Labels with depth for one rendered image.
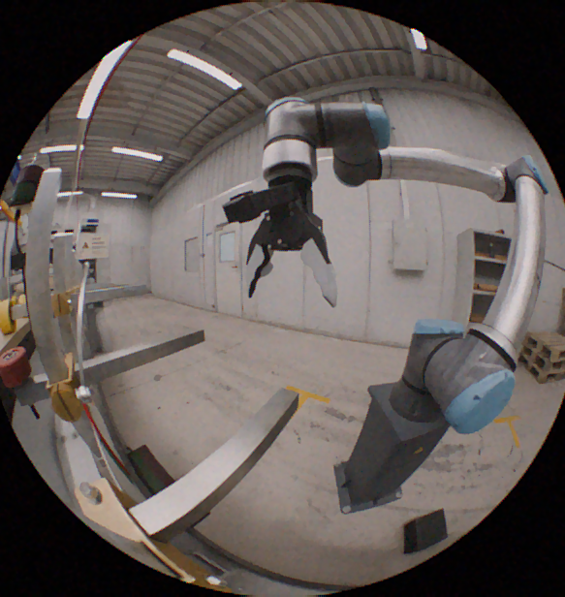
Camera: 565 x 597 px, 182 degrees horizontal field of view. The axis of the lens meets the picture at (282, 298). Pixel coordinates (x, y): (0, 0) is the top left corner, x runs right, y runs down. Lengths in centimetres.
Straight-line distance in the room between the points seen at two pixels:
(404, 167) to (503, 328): 38
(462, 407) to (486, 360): 9
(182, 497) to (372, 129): 48
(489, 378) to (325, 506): 87
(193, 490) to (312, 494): 90
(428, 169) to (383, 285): 209
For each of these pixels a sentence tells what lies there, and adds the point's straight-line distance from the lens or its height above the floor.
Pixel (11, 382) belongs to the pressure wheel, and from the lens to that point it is 37.
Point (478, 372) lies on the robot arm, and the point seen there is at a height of 84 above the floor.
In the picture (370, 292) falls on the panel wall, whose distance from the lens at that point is 248.
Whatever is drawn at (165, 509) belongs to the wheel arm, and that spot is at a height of 82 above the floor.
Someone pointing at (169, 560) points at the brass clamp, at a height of 83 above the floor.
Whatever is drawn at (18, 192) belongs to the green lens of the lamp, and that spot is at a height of 111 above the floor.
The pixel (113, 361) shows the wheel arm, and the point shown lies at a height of 86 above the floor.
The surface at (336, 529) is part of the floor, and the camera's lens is 102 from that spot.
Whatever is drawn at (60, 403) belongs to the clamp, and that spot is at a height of 85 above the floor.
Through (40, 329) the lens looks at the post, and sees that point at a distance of 30.
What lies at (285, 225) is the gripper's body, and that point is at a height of 105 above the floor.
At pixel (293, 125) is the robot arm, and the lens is 32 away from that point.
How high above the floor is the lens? 99
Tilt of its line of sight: 9 degrees down
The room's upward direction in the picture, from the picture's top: straight up
